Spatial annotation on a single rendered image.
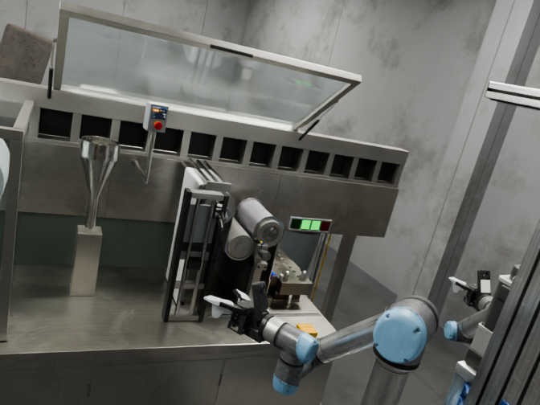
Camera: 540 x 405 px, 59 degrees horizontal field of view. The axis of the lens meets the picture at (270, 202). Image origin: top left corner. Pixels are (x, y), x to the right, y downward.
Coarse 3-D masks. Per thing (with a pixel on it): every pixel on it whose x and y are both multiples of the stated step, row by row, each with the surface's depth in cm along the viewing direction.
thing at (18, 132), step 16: (0, 128) 132; (16, 128) 136; (16, 144) 135; (16, 160) 137; (16, 176) 138; (16, 192) 140; (16, 208) 141; (0, 288) 147; (0, 304) 149; (0, 320) 151; (0, 336) 152
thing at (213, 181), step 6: (192, 162) 208; (198, 162) 211; (204, 162) 215; (192, 168) 206; (198, 168) 200; (204, 168) 203; (210, 168) 207; (198, 174) 198; (204, 174) 192; (210, 174) 195; (216, 174) 198; (204, 180) 191; (210, 180) 193; (216, 180) 188; (222, 180) 191; (210, 186) 184; (216, 186) 185; (222, 186) 186; (228, 186) 187
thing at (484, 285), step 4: (480, 272) 197; (484, 272) 197; (488, 272) 197; (480, 276) 197; (484, 276) 196; (488, 276) 197; (480, 280) 196; (484, 280) 196; (488, 280) 197; (480, 284) 196; (484, 284) 196; (488, 284) 196; (480, 288) 196; (484, 288) 196; (488, 288) 196; (480, 292) 196; (484, 292) 195; (488, 292) 196; (480, 296) 196
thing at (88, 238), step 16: (80, 160) 175; (96, 176) 175; (96, 192) 179; (96, 208) 182; (80, 240) 181; (96, 240) 184; (80, 256) 183; (96, 256) 186; (80, 272) 186; (96, 272) 188; (80, 288) 188
